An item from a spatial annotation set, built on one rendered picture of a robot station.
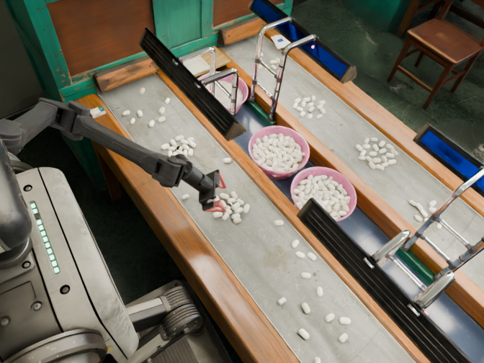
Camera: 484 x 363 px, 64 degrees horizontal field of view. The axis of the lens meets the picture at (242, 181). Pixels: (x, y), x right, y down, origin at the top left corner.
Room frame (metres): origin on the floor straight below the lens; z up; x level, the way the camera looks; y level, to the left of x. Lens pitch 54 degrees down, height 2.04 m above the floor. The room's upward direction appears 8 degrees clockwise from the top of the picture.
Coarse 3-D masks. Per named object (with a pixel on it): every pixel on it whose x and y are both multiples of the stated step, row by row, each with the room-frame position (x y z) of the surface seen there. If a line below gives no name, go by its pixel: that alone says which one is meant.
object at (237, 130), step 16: (144, 32) 1.34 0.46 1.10; (144, 48) 1.30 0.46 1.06; (160, 48) 1.25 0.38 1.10; (160, 64) 1.21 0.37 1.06; (176, 80) 1.13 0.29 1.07; (192, 80) 1.09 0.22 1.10; (192, 96) 1.05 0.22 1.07; (208, 96) 1.02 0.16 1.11; (208, 112) 0.98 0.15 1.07; (224, 112) 0.95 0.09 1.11; (224, 128) 0.91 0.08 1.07; (240, 128) 0.92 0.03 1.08
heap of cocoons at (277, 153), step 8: (264, 136) 1.21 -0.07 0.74; (272, 136) 1.22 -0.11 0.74; (280, 136) 1.23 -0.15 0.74; (288, 136) 1.23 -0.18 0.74; (256, 144) 1.17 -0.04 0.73; (264, 144) 1.16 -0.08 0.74; (272, 144) 1.17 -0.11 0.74; (280, 144) 1.18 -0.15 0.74; (288, 144) 1.19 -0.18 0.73; (296, 144) 1.20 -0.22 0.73; (256, 152) 1.12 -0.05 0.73; (264, 152) 1.13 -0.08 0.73; (272, 152) 1.14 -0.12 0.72; (280, 152) 1.13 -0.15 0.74; (288, 152) 1.14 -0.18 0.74; (296, 152) 1.15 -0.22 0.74; (256, 160) 1.08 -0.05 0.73; (264, 160) 1.08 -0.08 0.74; (272, 160) 1.09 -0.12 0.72; (280, 160) 1.08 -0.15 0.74; (288, 160) 1.11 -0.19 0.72; (296, 160) 1.10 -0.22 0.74; (272, 168) 1.04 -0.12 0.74; (280, 168) 1.05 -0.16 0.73; (288, 168) 1.05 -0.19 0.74; (296, 168) 1.06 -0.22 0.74
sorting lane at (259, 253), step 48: (144, 96) 1.36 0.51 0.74; (144, 144) 1.07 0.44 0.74; (192, 192) 0.86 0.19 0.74; (240, 192) 0.89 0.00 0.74; (240, 240) 0.68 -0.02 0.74; (288, 240) 0.71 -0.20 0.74; (288, 288) 0.52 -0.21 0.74; (336, 288) 0.54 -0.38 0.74; (288, 336) 0.36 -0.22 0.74; (336, 336) 0.38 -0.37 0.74; (384, 336) 0.40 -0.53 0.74
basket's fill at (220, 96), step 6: (222, 84) 1.53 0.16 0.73; (228, 84) 1.54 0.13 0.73; (216, 90) 1.48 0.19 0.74; (228, 90) 1.50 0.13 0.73; (240, 90) 1.51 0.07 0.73; (216, 96) 1.45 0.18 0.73; (222, 96) 1.44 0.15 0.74; (240, 96) 1.46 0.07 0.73; (222, 102) 1.40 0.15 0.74; (228, 102) 1.40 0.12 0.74; (240, 102) 1.42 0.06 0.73
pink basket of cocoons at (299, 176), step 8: (312, 168) 1.04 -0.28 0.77; (320, 168) 1.05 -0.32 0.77; (296, 176) 0.99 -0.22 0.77; (304, 176) 1.02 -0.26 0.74; (328, 176) 1.04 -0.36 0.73; (336, 176) 1.03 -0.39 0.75; (344, 176) 1.02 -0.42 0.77; (296, 184) 0.97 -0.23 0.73; (344, 184) 1.00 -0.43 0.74; (352, 192) 0.95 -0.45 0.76; (352, 200) 0.92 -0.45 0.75; (352, 208) 0.87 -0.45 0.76; (344, 216) 0.84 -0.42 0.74
